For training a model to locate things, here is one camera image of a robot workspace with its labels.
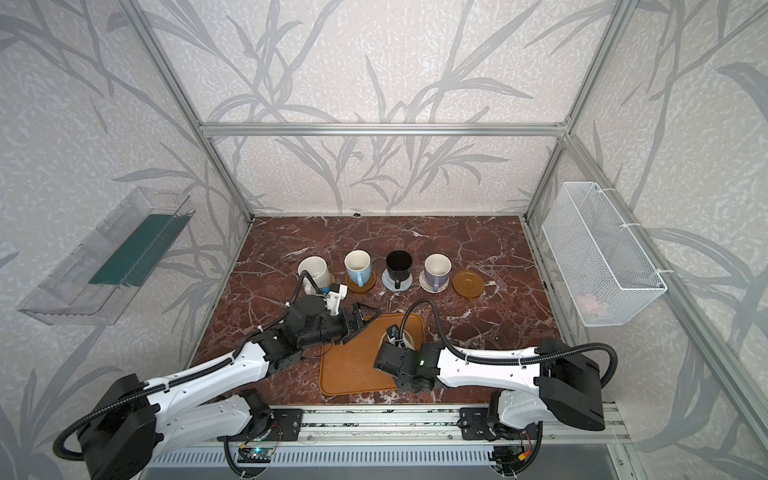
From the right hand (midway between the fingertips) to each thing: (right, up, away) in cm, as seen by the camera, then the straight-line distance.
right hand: (403, 360), depth 81 cm
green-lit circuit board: (-36, -19, -9) cm, 42 cm away
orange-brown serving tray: (-15, -3, +2) cm, 16 cm away
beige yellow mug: (+1, +10, -9) cm, 14 cm away
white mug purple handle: (+12, +24, +20) cm, 33 cm away
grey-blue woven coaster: (-5, +18, +18) cm, 26 cm away
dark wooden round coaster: (-12, +17, +16) cm, 27 cm away
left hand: (-6, +14, -5) cm, 16 cm away
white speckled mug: (-30, +22, +22) cm, 43 cm away
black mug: (-1, +25, +13) cm, 28 cm away
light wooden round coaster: (+22, +18, +19) cm, 35 cm away
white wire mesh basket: (+42, +26, -20) cm, 53 cm away
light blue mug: (-15, +25, +16) cm, 33 cm away
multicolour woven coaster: (+8, +16, +18) cm, 26 cm away
